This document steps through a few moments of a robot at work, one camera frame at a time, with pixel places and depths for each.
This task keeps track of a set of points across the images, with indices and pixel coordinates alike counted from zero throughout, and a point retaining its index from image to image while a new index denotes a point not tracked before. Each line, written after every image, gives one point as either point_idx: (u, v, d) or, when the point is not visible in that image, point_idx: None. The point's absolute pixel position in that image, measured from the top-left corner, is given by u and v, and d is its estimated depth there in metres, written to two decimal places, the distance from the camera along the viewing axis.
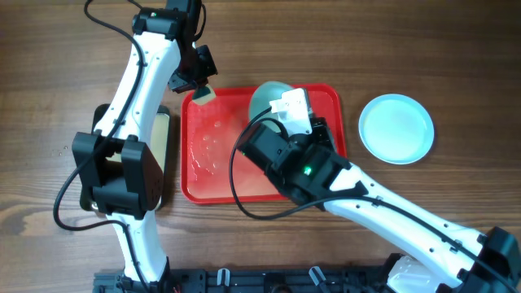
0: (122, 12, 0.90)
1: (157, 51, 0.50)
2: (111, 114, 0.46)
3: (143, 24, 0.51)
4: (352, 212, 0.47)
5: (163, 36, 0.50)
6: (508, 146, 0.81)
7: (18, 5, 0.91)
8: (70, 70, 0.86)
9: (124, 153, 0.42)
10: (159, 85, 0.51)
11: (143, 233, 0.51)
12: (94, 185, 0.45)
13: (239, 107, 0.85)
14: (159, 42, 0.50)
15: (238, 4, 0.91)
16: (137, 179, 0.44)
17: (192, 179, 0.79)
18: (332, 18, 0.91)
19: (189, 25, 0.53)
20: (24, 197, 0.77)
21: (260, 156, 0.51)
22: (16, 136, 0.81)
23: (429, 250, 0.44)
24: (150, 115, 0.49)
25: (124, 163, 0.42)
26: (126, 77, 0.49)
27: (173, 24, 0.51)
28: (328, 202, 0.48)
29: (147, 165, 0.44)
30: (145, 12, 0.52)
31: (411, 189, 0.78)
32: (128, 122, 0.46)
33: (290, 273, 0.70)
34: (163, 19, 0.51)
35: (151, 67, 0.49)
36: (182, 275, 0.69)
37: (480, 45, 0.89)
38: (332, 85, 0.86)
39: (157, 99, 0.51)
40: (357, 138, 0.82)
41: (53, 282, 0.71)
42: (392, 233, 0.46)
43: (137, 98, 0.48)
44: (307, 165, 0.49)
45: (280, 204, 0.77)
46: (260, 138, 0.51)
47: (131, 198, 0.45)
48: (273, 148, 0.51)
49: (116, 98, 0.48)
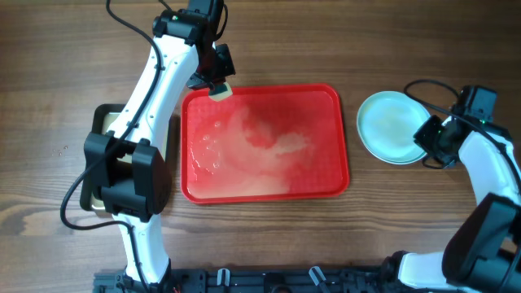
0: (122, 12, 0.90)
1: (177, 55, 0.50)
2: (126, 115, 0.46)
3: (164, 28, 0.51)
4: (473, 140, 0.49)
5: (183, 41, 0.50)
6: None
7: (18, 5, 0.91)
8: (70, 70, 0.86)
9: (135, 157, 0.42)
10: (177, 89, 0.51)
11: (147, 234, 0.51)
12: (102, 185, 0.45)
13: (243, 107, 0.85)
14: (177, 46, 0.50)
15: (238, 4, 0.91)
16: (146, 183, 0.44)
17: (192, 179, 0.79)
18: (332, 18, 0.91)
19: (209, 30, 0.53)
20: (24, 197, 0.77)
21: (466, 102, 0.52)
22: (16, 136, 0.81)
23: (500, 181, 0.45)
24: (164, 119, 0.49)
25: (134, 167, 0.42)
26: (143, 80, 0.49)
27: (194, 28, 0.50)
28: (473, 135, 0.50)
29: (157, 169, 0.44)
30: (167, 15, 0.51)
31: (411, 189, 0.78)
32: (142, 125, 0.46)
33: (290, 273, 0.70)
34: (184, 24, 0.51)
35: (169, 71, 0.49)
36: (182, 275, 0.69)
37: (481, 45, 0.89)
38: (332, 85, 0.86)
39: (172, 104, 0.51)
40: (357, 138, 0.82)
41: (54, 282, 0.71)
42: (484, 159, 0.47)
43: (152, 101, 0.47)
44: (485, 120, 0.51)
45: (280, 204, 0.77)
46: (485, 92, 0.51)
47: (137, 201, 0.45)
48: (477, 106, 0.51)
49: (132, 99, 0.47)
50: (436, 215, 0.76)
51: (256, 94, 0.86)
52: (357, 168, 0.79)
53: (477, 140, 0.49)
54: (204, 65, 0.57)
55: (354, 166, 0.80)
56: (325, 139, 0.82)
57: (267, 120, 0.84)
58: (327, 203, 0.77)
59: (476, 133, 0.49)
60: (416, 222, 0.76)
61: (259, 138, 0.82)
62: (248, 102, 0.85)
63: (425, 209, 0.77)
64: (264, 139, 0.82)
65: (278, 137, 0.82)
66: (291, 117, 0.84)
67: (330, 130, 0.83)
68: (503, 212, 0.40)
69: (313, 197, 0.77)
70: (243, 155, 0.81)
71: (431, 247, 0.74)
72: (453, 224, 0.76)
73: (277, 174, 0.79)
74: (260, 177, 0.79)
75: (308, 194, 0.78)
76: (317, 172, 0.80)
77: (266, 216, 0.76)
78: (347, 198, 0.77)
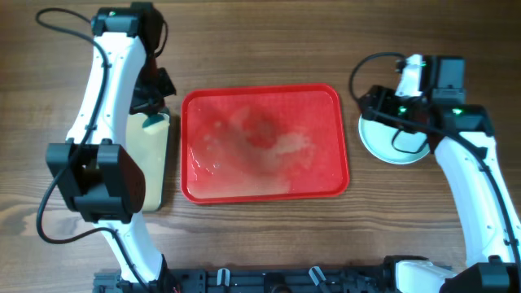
0: None
1: (121, 50, 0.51)
2: (82, 120, 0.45)
3: (103, 26, 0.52)
4: (457, 160, 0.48)
5: (125, 33, 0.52)
6: (508, 146, 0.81)
7: (19, 5, 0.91)
8: (71, 70, 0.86)
9: (101, 159, 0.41)
10: (128, 84, 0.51)
11: (133, 235, 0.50)
12: (76, 196, 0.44)
13: (242, 106, 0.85)
14: (121, 41, 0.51)
15: (239, 4, 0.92)
16: (117, 181, 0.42)
17: (192, 179, 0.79)
18: (332, 18, 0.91)
19: (150, 22, 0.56)
20: (24, 197, 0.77)
21: (433, 73, 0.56)
22: (16, 136, 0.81)
23: (488, 224, 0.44)
24: (121, 115, 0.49)
25: (102, 168, 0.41)
26: (93, 82, 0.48)
27: (133, 19, 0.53)
28: (448, 142, 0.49)
29: (124, 167, 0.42)
30: (104, 12, 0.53)
31: (412, 189, 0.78)
32: (99, 126, 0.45)
33: (290, 273, 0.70)
34: (123, 16, 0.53)
35: (116, 66, 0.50)
36: (182, 275, 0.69)
37: (481, 45, 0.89)
38: (332, 85, 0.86)
39: (126, 101, 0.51)
40: (357, 139, 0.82)
41: (53, 282, 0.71)
42: (471, 191, 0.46)
43: (106, 99, 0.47)
44: (457, 107, 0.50)
45: (280, 204, 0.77)
46: (449, 61, 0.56)
47: (114, 203, 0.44)
48: (444, 78, 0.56)
49: (85, 102, 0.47)
50: (437, 215, 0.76)
51: (256, 94, 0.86)
52: (356, 168, 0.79)
53: (455, 150, 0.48)
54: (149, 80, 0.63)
55: (354, 166, 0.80)
56: (324, 138, 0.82)
57: (266, 120, 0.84)
58: (327, 203, 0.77)
59: (450, 140, 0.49)
60: (416, 222, 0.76)
61: (258, 138, 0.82)
62: (249, 102, 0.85)
63: (425, 209, 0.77)
64: (264, 139, 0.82)
65: (277, 137, 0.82)
66: (291, 116, 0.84)
67: (330, 130, 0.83)
68: (497, 285, 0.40)
69: (314, 197, 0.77)
70: (244, 155, 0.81)
71: (431, 247, 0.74)
72: (454, 224, 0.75)
73: (277, 174, 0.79)
74: (260, 177, 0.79)
75: (309, 194, 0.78)
76: (317, 172, 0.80)
77: (266, 216, 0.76)
78: (347, 198, 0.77)
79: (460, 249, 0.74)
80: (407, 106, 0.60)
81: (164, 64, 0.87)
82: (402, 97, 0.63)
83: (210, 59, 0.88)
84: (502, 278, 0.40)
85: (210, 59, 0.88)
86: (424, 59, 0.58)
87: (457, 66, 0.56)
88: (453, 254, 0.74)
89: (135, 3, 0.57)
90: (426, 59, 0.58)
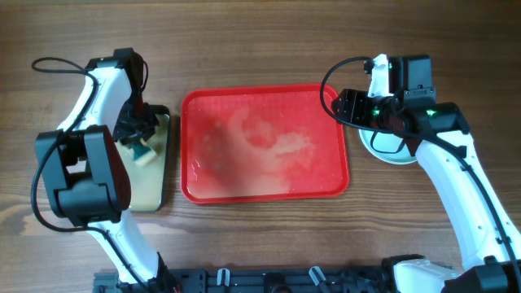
0: (123, 12, 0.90)
1: (109, 76, 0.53)
2: (71, 117, 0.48)
3: (94, 65, 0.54)
4: (438, 162, 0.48)
5: (113, 67, 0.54)
6: (508, 146, 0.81)
7: (18, 5, 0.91)
8: (71, 70, 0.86)
9: (89, 146, 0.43)
10: (113, 105, 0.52)
11: (125, 234, 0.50)
12: (61, 190, 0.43)
13: (242, 106, 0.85)
14: (108, 70, 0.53)
15: (239, 4, 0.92)
16: (104, 168, 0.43)
17: (192, 179, 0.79)
18: (332, 18, 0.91)
19: (135, 65, 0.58)
20: (24, 197, 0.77)
21: (402, 76, 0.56)
22: (16, 136, 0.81)
23: (478, 225, 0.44)
24: (107, 121, 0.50)
25: (91, 150, 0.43)
26: (80, 98, 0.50)
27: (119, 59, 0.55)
28: (426, 144, 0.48)
29: (111, 153, 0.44)
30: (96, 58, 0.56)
31: (411, 189, 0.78)
32: (88, 118, 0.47)
33: (290, 273, 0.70)
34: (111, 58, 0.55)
35: (104, 85, 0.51)
36: (182, 275, 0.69)
37: (481, 45, 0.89)
38: (332, 85, 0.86)
39: (113, 114, 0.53)
40: (357, 139, 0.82)
41: (53, 282, 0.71)
42: (456, 193, 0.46)
43: (94, 101, 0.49)
44: (429, 108, 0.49)
45: (280, 204, 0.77)
46: (416, 62, 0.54)
47: (101, 197, 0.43)
48: (413, 76, 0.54)
49: (74, 111, 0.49)
50: (436, 215, 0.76)
51: (256, 94, 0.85)
52: (356, 168, 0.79)
53: (433, 152, 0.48)
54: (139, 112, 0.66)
55: (354, 166, 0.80)
56: (324, 138, 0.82)
57: (266, 120, 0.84)
58: (327, 203, 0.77)
59: (428, 142, 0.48)
60: (416, 222, 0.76)
61: (258, 138, 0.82)
62: (249, 102, 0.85)
63: (424, 209, 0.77)
64: (264, 139, 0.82)
65: (277, 137, 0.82)
66: (291, 116, 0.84)
67: (330, 129, 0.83)
68: (496, 286, 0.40)
69: (313, 197, 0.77)
70: (243, 155, 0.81)
71: (431, 247, 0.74)
72: None
73: (277, 174, 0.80)
74: (260, 177, 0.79)
75: (308, 194, 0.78)
76: (317, 172, 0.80)
77: (265, 216, 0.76)
78: (347, 198, 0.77)
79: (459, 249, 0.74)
80: (382, 107, 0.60)
81: (164, 64, 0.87)
82: (373, 98, 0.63)
83: (210, 59, 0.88)
84: (499, 280, 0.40)
85: (210, 59, 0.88)
86: (391, 63, 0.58)
87: (421, 64, 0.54)
88: (453, 254, 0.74)
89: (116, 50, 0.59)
90: (396, 63, 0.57)
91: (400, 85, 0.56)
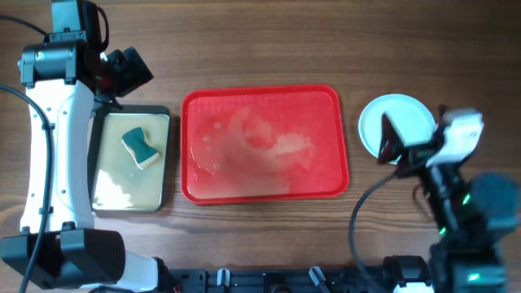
0: (123, 13, 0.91)
1: (61, 106, 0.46)
2: (35, 202, 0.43)
3: (34, 72, 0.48)
4: None
5: (63, 80, 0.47)
6: (508, 146, 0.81)
7: (18, 5, 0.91)
8: None
9: (65, 244, 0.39)
10: (80, 142, 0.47)
11: (122, 282, 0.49)
12: (49, 280, 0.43)
13: (241, 106, 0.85)
14: (58, 94, 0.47)
15: (239, 5, 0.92)
16: (89, 265, 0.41)
17: (192, 180, 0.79)
18: (332, 19, 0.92)
19: (89, 54, 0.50)
20: (24, 197, 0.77)
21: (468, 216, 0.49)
22: (16, 136, 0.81)
23: None
24: (80, 185, 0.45)
25: (70, 255, 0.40)
26: (37, 148, 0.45)
27: (70, 51, 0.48)
28: None
29: (95, 244, 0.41)
30: (31, 51, 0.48)
31: (411, 190, 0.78)
32: (55, 207, 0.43)
33: (291, 273, 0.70)
34: (55, 54, 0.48)
35: (60, 123, 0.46)
36: (182, 275, 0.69)
37: (480, 45, 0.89)
38: (332, 85, 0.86)
39: (84, 155, 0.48)
40: (357, 139, 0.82)
41: None
42: None
43: (56, 173, 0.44)
44: (478, 272, 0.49)
45: (281, 205, 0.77)
46: (500, 220, 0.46)
47: (94, 278, 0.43)
48: (480, 201, 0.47)
49: (33, 181, 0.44)
50: None
51: (256, 94, 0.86)
52: (356, 168, 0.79)
53: None
54: (107, 85, 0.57)
55: (354, 166, 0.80)
56: (324, 139, 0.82)
57: (266, 120, 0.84)
58: (327, 203, 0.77)
59: None
60: (416, 222, 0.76)
61: (258, 138, 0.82)
62: (249, 102, 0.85)
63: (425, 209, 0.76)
64: (264, 139, 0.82)
65: (277, 137, 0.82)
66: (291, 117, 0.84)
67: (330, 130, 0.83)
68: None
69: (313, 198, 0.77)
70: (243, 155, 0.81)
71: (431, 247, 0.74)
72: None
73: (277, 174, 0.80)
74: (260, 177, 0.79)
75: (309, 194, 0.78)
76: (317, 172, 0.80)
77: (265, 216, 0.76)
78: (347, 198, 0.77)
79: None
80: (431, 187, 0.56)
81: (165, 64, 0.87)
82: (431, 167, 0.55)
83: (210, 59, 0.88)
84: None
85: (211, 59, 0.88)
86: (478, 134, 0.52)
87: (510, 189, 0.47)
88: None
89: (59, 16, 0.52)
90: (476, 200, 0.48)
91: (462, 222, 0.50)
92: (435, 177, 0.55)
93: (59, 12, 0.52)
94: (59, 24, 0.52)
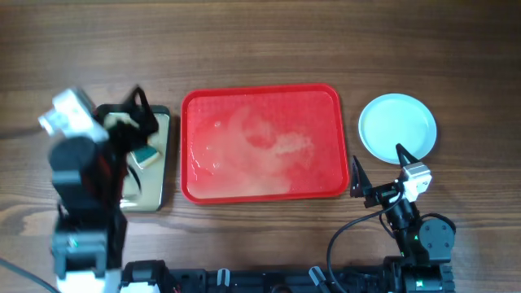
0: (124, 13, 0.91)
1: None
2: None
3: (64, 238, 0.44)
4: None
5: (93, 272, 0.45)
6: (507, 146, 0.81)
7: (18, 5, 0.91)
8: (70, 70, 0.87)
9: None
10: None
11: None
12: None
13: (240, 106, 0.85)
14: (91, 280, 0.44)
15: (239, 4, 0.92)
16: None
17: (192, 179, 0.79)
18: (332, 19, 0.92)
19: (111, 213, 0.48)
20: (24, 197, 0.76)
21: (415, 245, 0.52)
22: (16, 136, 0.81)
23: None
24: None
25: None
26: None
27: (101, 238, 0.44)
28: None
29: None
30: (62, 232, 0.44)
31: None
32: None
33: (291, 273, 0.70)
34: (86, 242, 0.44)
35: None
36: (182, 275, 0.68)
37: (480, 46, 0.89)
38: (333, 85, 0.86)
39: None
40: (357, 138, 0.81)
41: (53, 282, 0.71)
42: None
43: None
44: (420, 278, 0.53)
45: (281, 204, 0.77)
46: (440, 253, 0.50)
47: None
48: (424, 240, 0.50)
49: None
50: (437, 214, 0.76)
51: (256, 94, 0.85)
52: None
53: None
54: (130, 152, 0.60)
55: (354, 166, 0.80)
56: (324, 139, 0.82)
57: (266, 120, 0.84)
58: (327, 203, 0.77)
59: None
60: None
61: (258, 138, 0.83)
62: (249, 102, 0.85)
63: (426, 209, 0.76)
64: (264, 139, 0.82)
65: (277, 137, 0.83)
66: (291, 117, 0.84)
67: (330, 130, 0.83)
68: None
69: (313, 197, 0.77)
70: (243, 155, 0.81)
71: None
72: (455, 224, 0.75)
73: (277, 174, 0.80)
74: (260, 177, 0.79)
75: (309, 194, 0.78)
76: (317, 172, 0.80)
77: (265, 216, 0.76)
78: (347, 198, 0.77)
79: (459, 250, 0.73)
80: (390, 220, 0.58)
81: (164, 63, 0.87)
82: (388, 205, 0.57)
83: (210, 59, 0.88)
84: None
85: (210, 58, 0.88)
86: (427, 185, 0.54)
87: (449, 233, 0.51)
88: (453, 254, 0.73)
89: (69, 199, 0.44)
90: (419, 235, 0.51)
91: (413, 249, 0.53)
92: (396, 212, 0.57)
93: (63, 183, 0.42)
94: (70, 203, 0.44)
